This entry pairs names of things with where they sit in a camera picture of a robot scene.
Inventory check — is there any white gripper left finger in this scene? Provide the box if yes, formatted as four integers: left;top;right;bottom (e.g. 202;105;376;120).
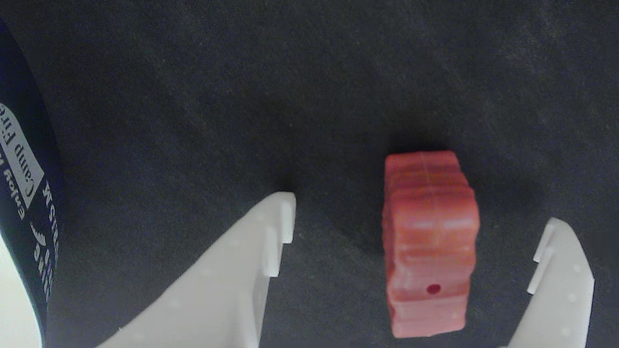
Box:
97;191;297;348

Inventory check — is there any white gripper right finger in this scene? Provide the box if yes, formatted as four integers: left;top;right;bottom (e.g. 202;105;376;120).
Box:
503;217;595;348

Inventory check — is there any brown block toy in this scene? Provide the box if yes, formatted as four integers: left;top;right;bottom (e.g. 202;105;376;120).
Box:
381;150;481;338

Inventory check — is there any black cloth desk mat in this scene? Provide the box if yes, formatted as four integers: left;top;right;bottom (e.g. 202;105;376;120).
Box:
0;0;619;348

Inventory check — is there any white bowl navy printed outside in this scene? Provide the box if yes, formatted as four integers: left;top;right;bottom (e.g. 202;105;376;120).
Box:
0;17;66;348

